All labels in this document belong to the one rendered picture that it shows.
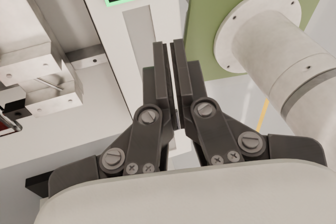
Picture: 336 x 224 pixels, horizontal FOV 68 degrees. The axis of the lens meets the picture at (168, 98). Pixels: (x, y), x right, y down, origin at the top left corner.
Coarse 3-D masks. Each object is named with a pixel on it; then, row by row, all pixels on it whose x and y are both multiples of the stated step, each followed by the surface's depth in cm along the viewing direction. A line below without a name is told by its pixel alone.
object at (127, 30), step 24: (96, 0) 24; (144, 0) 26; (168, 0) 26; (96, 24) 26; (120, 24) 27; (144, 24) 28; (168, 24) 28; (120, 48) 29; (144, 48) 31; (168, 48) 31; (120, 72) 32
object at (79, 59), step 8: (88, 48) 44; (96, 48) 43; (72, 56) 43; (80, 56) 42; (88, 56) 42; (96, 56) 42; (104, 56) 43; (72, 64) 42; (80, 64) 43; (88, 64) 43; (0, 88) 42; (8, 88) 42
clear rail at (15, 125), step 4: (0, 108) 39; (0, 112) 39; (0, 116) 39; (4, 116) 40; (4, 120) 40; (8, 120) 41; (16, 120) 42; (8, 124) 41; (12, 124) 42; (16, 124) 42; (20, 124) 43; (12, 128) 42; (16, 128) 42; (20, 128) 43
